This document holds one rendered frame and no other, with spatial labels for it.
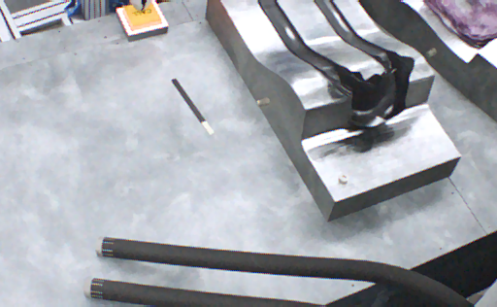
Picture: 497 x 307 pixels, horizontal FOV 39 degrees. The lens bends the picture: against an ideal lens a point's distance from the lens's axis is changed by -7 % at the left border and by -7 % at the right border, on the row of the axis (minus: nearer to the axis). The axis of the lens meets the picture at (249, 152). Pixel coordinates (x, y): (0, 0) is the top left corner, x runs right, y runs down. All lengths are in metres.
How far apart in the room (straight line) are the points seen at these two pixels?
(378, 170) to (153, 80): 0.43
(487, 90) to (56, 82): 0.80
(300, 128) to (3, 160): 0.49
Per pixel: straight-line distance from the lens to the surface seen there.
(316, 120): 1.16
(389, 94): 1.27
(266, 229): 1.15
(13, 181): 1.20
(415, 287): 1.01
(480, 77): 1.41
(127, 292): 1.04
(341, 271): 1.01
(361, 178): 1.17
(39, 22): 2.30
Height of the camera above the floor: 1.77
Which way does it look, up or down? 52 degrees down
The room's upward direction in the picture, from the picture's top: 12 degrees clockwise
